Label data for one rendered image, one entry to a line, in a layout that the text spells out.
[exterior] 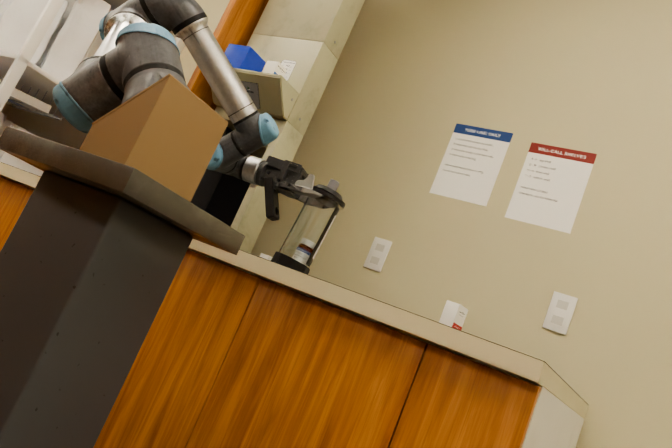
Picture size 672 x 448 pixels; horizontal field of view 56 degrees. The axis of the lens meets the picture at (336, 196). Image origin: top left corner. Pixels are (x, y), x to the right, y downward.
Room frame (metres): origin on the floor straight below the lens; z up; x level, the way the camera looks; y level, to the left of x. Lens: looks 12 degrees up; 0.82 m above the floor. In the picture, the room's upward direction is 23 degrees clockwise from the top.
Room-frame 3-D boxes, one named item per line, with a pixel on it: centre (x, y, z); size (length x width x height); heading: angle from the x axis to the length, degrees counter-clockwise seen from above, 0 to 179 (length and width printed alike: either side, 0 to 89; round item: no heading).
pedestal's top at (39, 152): (1.14, 0.34, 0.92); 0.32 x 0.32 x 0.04; 60
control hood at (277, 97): (2.01, 0.40, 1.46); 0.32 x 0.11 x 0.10; 57
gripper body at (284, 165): (1.72, 0.16, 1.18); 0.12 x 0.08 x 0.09; 71
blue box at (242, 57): (2.05, 0.47, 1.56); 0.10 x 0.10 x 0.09; 57
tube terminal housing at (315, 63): (2.16, 0.30, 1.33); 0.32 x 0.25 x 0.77; 57
